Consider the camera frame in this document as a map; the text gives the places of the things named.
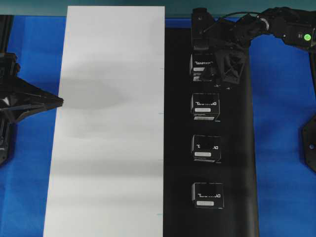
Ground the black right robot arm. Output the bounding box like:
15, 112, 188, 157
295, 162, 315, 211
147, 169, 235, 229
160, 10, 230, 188
190, 7, 316, 87

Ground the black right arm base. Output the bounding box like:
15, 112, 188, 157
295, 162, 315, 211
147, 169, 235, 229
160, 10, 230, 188
302, 115, 316, 172

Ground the black box bottom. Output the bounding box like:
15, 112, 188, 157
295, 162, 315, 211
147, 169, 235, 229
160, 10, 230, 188
192, 183, 224, 209

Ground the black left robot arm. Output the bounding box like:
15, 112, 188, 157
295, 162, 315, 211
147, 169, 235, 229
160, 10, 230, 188
0, 15, 64, 123

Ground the white base board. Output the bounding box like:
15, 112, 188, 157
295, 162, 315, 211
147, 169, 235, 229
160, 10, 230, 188
43, 6, 165, 237

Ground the black box top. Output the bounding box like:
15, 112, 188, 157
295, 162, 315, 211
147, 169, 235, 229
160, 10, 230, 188
189, 54, 214, 82

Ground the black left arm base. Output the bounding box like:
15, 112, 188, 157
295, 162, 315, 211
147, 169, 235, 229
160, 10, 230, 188
0, 112, 16, 166

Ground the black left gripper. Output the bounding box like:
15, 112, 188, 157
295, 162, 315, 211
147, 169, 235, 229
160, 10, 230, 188
0, 53, 64, 123

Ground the black base board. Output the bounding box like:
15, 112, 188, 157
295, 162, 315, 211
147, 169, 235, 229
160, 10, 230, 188
163, 28, 259, 237

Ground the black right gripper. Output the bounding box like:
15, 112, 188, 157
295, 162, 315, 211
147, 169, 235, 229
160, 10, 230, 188
191, 7, 262, 84

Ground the black box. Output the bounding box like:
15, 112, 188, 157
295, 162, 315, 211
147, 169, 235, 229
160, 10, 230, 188
189, 54, 214, 82
191, 93, 220, 121
191, 135, 221, 163
192, 183, 224, 209

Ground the blue table cloth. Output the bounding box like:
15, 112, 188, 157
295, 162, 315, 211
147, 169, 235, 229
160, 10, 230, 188
0, 16, 316, 237

